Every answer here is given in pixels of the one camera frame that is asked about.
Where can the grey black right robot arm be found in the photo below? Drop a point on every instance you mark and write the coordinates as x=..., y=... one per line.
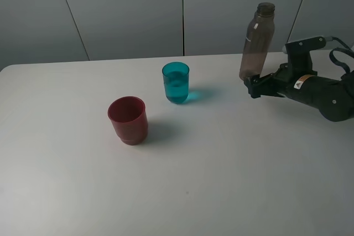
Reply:
x=332, y=98

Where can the teal translucent plastic cup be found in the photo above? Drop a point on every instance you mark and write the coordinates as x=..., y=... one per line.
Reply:
x=176, y=81

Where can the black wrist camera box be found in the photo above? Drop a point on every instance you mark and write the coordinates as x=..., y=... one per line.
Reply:
x=298, y=53

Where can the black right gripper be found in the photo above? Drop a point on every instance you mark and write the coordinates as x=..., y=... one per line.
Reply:
x=285, y=82

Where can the smoky brown transparent bottle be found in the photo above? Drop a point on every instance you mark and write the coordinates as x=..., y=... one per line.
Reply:
x=258, y=39

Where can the red plastic cup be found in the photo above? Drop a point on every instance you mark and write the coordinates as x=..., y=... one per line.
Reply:
x=129, y=119

